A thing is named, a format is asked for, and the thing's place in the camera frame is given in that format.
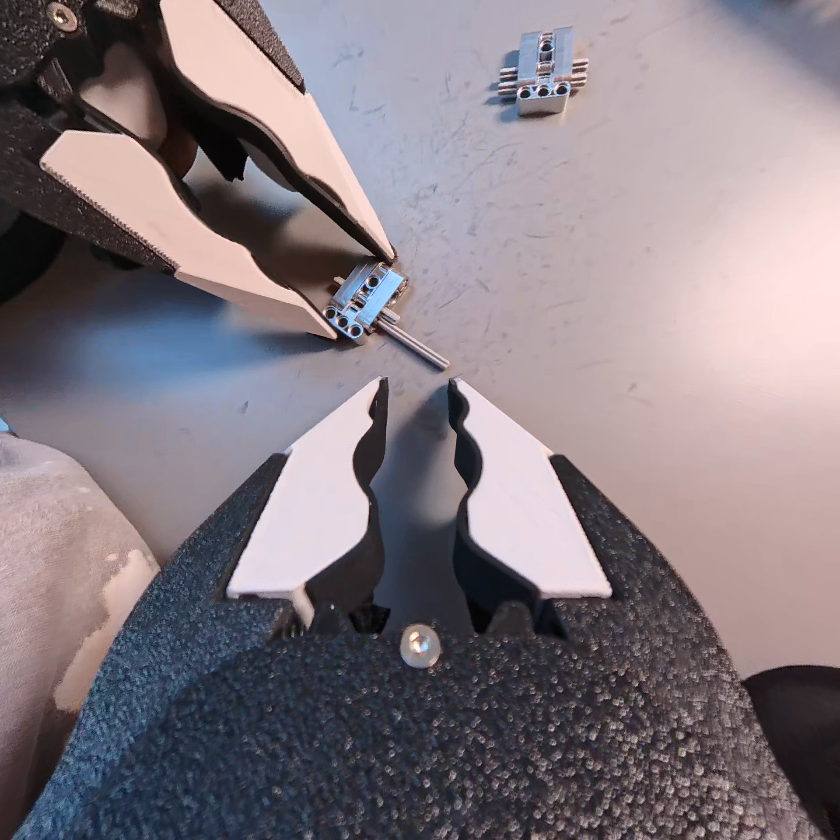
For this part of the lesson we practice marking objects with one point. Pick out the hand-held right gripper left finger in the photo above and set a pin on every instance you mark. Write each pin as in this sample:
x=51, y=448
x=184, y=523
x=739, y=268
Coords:
x=308, y=525

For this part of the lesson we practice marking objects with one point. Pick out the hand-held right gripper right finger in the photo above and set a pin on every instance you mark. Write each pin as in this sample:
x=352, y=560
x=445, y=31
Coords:
x=531, y=525

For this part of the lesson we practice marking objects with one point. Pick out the chrome two-hole beam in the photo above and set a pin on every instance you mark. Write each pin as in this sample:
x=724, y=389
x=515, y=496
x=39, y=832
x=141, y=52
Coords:
x=372, y=283

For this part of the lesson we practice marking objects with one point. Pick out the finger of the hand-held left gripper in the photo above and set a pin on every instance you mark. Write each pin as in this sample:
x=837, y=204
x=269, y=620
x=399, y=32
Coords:
x=262, y=92
x=164, y=210

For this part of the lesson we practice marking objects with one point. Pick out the chrome T-shaped connector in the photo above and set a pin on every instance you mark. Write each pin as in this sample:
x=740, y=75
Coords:
x=346, y=321

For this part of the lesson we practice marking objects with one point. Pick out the chrome beam assembly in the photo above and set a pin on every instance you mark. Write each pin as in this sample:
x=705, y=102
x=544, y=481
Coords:
x=541, y=72

